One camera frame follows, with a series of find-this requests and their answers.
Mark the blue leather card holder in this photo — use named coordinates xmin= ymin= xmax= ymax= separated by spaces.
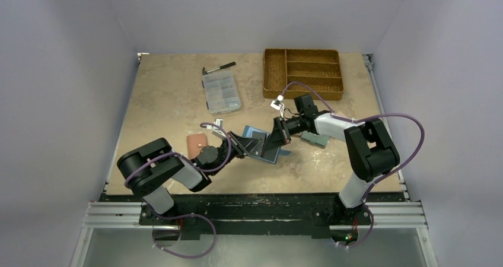
xmin=242 ymin=125 xmax=292 ymax=164

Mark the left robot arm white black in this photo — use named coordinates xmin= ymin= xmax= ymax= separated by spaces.
xmin=117 ymin=132 xmax=263 ymax=217

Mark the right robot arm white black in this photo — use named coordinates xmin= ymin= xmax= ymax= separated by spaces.
xmin=262 ymin=94 xmax=400 ymax=224

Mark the pink leather card holder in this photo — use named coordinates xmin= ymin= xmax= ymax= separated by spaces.
xmin=186 ymin=133 xmax=208 ymax=159

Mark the teal green card holder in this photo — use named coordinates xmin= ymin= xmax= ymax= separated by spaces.
xmin=301 ymin=131 xmax=330 ymax=148

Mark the wicker cutlery tray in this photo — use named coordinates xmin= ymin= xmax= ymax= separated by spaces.
xmin=262 ymin=49 xmax=344 ymax=101

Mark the clear plastic screw organizer box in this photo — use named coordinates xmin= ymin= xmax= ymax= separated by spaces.
xmin=202 ymin=70 xmax=241 ymax=115

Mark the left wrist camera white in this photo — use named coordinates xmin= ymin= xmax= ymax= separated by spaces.
xmin=212 ymin=118 xmax=225 ymax=138

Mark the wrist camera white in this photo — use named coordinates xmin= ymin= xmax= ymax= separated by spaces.
xmin=212 ymin=118 xmax=225 ymax=138
xmin=270 ymin=95 xmax=284 ymax=110

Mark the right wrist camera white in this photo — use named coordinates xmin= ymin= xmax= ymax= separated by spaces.
xmin=270 ymin=95 xmax=284 ymax=110

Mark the black metal base rail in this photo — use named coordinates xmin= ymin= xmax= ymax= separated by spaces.
xmin=98 ymin=192 xmax=406 ymax=243

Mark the claw hammer black handle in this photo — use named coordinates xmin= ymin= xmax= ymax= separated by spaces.
xmin=202 ymin=62 xmax=236 ymax=75

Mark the aluminium frame rail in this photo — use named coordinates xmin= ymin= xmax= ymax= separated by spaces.
xmin=82 ymin=202 xmax=428 ymax=229

